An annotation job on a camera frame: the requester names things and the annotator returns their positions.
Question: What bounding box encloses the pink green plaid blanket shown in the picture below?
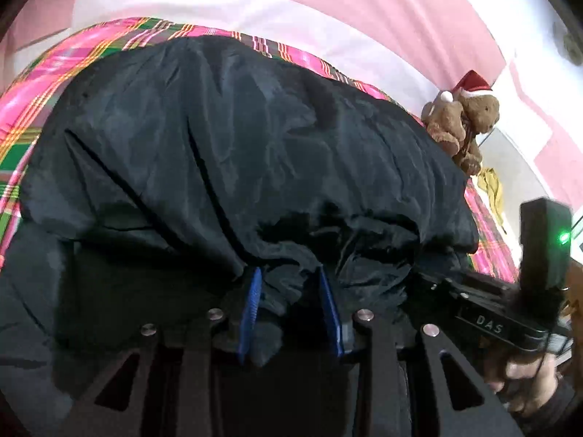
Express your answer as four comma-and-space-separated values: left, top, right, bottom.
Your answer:
0, 17, 520, 283

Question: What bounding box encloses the white panel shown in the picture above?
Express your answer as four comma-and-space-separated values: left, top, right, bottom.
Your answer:
478, 127, 552, 237

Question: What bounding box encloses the black puffer jacket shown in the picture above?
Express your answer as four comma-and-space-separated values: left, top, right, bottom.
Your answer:
0, 34, 479, 437

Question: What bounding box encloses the person's right hand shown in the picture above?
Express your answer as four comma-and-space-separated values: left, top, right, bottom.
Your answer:
485, 348, 560, 418

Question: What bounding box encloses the person's right forearm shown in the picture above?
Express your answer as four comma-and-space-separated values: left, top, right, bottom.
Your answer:
514, 373, 583, 437

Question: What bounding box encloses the brown teddy bear, santa hat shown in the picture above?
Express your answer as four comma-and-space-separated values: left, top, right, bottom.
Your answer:
421, 70, 500, 176

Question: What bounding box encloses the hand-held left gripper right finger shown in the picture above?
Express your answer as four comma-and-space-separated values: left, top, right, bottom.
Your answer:
316, 266, 524, 437

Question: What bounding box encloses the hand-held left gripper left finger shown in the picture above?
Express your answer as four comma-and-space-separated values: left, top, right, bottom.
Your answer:
64, 266, 264, 437

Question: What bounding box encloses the yellow cloth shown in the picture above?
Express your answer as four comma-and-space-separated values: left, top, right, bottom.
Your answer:
476, 166, 506, 228

